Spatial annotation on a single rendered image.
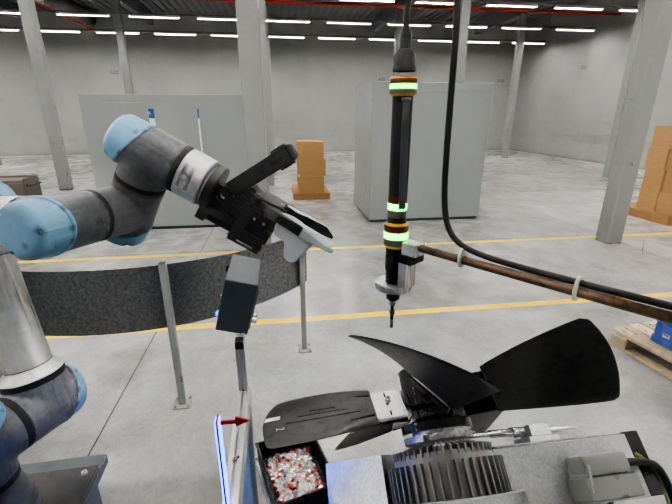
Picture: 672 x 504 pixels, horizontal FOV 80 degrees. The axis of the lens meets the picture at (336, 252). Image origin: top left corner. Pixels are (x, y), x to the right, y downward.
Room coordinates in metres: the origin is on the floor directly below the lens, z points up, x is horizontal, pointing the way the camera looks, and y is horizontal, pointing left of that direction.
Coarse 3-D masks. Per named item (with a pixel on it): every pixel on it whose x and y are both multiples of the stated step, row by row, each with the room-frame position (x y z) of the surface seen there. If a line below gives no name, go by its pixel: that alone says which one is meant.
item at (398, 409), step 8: (376, 392) 0.73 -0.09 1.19; (384, 392) 0.73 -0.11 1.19; (392, 392) 0.73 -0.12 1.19; (376, 400) 0.71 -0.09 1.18; (392, 400) 0.70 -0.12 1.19; (400, 400) 0.70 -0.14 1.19; (376, 408) 0.69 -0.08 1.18; (384, 408) 0.68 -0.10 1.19; (392, 408) 0.68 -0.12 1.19; (400, 408) 0.68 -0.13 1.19; (384, 416) 0.66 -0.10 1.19; (392, 416) 0.66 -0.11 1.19; (400, 416) 0.66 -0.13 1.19
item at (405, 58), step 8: (408, 32) 0.69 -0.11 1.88; (400, 40) 0.69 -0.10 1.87; (408, 40) 0.69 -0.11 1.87; (400, 48) 0.69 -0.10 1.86; (408, 48) 0.69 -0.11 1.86; (400, 56) 0.68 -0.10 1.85; (408, 56) 0.68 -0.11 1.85; (400, 64) 0.68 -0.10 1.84; (408, 64) 0.68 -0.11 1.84; (400, 72) 0.72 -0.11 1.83; (392, 256) 0.68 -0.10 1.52; (392, 264) 0.68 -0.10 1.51; (392, 272) 0.68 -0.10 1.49; (392, 280) 0.68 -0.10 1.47; (392, 296) 0.68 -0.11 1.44
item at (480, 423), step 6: (462, 414) 0.78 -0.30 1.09; (474, 414) 0.81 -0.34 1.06; (480, 414) 0.82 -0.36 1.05; (486, 414) 0.84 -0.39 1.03; (492, 414) 0.86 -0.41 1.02; (498, 414) 0.88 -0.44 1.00; (474, 420) 0.81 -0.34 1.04; (480, 420) 0.83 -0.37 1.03; (486, 420) 0.85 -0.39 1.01; (492, 420) 0.87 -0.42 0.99; (474, 426) 0.82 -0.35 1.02; (480, 426) 0.84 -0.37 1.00; (486, 426) 0.86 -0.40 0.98
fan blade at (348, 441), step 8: (384, 424) 0.77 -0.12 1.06; (392, 424) 0.75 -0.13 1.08; (360, 432) 0.84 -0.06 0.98; (368, 432) 0.80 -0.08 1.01; (376, 432) 0.77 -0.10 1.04; (384, 432) 0.75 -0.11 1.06; (344, 440) 0.85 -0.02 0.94; (352, 440) 0.82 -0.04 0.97; (360, 440) 0.79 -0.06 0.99; (336, 448) 0.83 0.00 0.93
